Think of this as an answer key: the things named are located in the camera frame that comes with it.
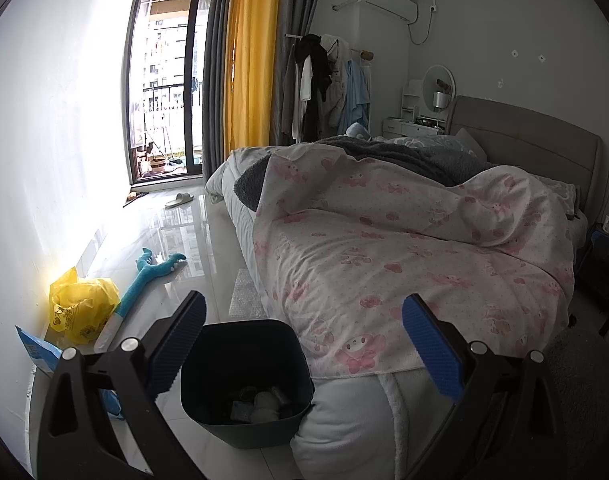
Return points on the blue patterned duvet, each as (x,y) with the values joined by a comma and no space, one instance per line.
(419,141)

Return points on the beige hanging garment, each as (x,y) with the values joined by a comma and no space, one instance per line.
(338,85)

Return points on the dark nightstand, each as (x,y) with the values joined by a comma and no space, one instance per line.
(604,265)

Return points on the yellow curtain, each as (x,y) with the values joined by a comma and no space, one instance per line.
(254,60)

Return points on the light blue hanging garment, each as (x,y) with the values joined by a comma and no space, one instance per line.
(357,100)

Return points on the black framed balcony door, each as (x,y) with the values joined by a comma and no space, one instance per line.
(164,70)

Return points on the light blue plush toy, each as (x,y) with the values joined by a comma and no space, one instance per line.
(358,131)

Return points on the white hanging shirt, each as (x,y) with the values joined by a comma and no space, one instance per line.
(303,95)

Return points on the teal white back scratcher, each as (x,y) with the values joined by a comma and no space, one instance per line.
(144,280)

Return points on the dark teal trash bin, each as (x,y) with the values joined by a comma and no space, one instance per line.
(234,355)

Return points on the foil packet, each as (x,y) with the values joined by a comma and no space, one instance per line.
(240,410)

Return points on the white paper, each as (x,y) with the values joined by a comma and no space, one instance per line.
(263,406)

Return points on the yellow plastic bag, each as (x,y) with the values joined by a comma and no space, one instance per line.
(82,305)

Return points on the bubble wrap sheet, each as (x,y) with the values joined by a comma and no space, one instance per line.
(248,297)

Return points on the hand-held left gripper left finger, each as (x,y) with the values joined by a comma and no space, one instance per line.
(177,345)

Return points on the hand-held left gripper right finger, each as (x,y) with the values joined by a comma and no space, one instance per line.
(434,350)

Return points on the beige padded headboard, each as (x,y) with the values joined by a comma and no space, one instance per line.
(529,150)

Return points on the pink printed bed sheet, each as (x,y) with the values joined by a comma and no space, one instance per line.
(394,250)

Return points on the beige pillow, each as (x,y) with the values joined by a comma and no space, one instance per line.
(468,144)

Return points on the blue wipes packet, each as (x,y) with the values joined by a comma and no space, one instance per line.
(39,352)

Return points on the pale slipper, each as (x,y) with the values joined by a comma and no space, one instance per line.
(178,200)

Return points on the grey fleece blanket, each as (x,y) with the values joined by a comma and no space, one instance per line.
(409,157)

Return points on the white dresser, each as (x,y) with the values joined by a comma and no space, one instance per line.
(404,126)

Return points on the white clothes rail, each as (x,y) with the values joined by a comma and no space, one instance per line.
(357,51)

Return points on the grey fluffy rug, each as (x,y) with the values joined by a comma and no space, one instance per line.
(584,395)

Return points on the thick bed quilt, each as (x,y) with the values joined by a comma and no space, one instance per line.
(354,425)

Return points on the round wall mirror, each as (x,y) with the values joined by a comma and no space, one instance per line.
(439,77)

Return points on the black jacket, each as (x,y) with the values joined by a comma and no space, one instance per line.
(319,75)

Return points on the white table lamp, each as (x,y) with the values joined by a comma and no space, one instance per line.
(439,100)

